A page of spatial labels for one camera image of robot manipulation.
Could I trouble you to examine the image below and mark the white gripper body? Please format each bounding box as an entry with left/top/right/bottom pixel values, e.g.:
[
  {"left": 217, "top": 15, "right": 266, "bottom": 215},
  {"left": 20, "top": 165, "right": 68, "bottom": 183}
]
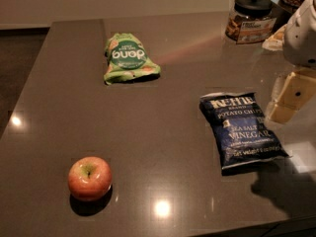
[{"left": 282, "top": 0, "right": 316, "bottom": 67}]

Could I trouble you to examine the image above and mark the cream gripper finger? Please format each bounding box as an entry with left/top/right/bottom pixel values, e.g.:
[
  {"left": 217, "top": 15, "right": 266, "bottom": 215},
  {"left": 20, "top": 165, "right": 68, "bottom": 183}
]
[
  {"left": 262, "top": 25, "right": 285, "bottom": 51},
  {"left": 266, "top": 67, "right": 316, "bottom": 123}
]

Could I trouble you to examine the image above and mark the red yellow apple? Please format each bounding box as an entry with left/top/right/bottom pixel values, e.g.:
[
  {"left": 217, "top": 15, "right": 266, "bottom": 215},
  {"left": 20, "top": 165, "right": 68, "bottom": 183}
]
[{"left": 68, "top": 156, "right": 112, "bottom": 201}]

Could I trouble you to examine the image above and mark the blue kettle chips bag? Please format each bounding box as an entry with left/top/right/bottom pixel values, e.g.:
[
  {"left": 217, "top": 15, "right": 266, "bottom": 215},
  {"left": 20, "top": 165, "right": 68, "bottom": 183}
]
[{"left": 199, "top": 92, "right": 288, "bottom": 170}]

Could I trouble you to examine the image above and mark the green rice chip bag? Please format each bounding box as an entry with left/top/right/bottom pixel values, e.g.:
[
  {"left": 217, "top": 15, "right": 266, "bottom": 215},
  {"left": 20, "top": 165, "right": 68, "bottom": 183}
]
[{"left": 104, "top": 33, "right": 161, "bottom": 85}]

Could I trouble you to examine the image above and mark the glass jar black lid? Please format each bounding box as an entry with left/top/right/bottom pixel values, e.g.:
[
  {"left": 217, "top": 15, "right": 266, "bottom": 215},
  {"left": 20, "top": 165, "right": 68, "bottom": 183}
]
[{"left": 225, "top": 0, "right": 277, "bottom": 44}]

